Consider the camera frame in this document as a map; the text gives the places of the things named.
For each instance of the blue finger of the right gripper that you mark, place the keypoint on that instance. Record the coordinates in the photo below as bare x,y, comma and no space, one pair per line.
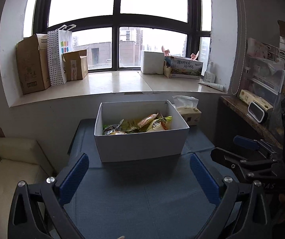
246,143

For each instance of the silver black snack packet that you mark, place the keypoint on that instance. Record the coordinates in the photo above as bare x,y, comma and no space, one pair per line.
112,128

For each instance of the round bread pack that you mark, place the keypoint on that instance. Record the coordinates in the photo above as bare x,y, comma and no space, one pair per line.
117,133

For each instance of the large brown cardboard box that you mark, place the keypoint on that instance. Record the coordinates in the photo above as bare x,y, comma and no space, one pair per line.
32,63

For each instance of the white storage box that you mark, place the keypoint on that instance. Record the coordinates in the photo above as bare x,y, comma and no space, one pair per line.
141,145

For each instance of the green snack bag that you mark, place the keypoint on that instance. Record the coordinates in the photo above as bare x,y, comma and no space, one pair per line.
130,126

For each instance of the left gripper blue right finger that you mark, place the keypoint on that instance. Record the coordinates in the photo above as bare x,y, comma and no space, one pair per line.
209,179

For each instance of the dark wooden side shelf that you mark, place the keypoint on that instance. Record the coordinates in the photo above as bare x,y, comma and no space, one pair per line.
241,109

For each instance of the white foam block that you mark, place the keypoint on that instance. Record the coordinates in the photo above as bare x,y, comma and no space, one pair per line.
152,62

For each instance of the white dotted paper bag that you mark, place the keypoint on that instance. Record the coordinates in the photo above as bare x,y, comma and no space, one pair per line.
59,41

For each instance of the blue green snack packet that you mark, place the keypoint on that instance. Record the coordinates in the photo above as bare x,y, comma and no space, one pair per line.
160,124

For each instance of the cream sofa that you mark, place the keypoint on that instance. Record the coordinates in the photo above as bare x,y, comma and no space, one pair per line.
20,160

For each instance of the small open cardboard box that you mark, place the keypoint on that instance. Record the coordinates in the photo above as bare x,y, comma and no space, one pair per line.
75,64

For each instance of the white tube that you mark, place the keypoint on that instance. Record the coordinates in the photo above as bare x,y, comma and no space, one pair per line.
215,86

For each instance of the white bottle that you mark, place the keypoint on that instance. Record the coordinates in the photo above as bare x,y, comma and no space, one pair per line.
209,76

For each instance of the white desk clock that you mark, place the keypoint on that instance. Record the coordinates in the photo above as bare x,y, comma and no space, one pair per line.
258,114

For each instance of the printed mushroom gift box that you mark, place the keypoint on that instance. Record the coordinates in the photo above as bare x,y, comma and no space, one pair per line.
179,67

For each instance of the orange bread bag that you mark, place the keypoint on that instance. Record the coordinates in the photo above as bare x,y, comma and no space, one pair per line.
146,120

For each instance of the yellow tissue pack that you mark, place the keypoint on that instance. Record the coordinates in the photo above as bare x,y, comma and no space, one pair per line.
188,108

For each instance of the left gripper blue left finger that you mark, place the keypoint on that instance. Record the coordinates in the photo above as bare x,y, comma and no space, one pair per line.
69,179

